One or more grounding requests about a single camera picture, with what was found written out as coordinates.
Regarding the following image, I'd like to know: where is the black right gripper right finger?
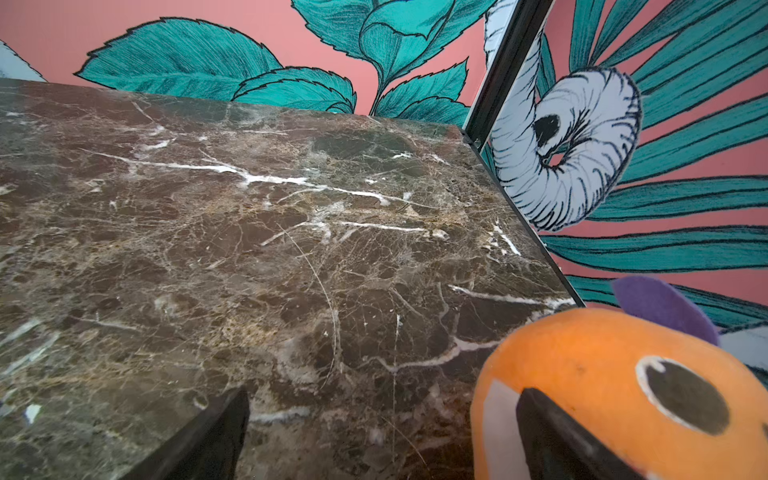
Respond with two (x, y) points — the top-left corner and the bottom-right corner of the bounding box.
(516, 388), (642, 480)

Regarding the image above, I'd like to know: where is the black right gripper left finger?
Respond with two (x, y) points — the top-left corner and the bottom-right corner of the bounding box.
(123, 387), (250, 480)

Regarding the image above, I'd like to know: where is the orange shark plush toy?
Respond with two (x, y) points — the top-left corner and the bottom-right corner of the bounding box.
(470, 276), (767, 479)

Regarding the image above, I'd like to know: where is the black corner frame post right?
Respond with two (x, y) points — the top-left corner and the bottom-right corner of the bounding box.
(463, 1), (552, 151)

